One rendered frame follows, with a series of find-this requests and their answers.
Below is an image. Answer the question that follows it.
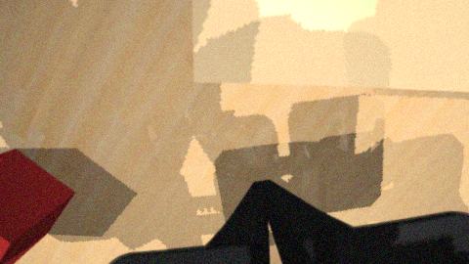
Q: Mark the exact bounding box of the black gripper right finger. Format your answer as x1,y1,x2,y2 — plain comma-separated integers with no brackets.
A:
263,180,469,264

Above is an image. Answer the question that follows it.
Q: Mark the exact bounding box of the red cube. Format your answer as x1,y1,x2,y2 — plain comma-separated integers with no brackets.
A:
0,149,75,264

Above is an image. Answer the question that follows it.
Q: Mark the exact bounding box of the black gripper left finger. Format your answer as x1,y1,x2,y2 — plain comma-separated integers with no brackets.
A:
108,181,271,264

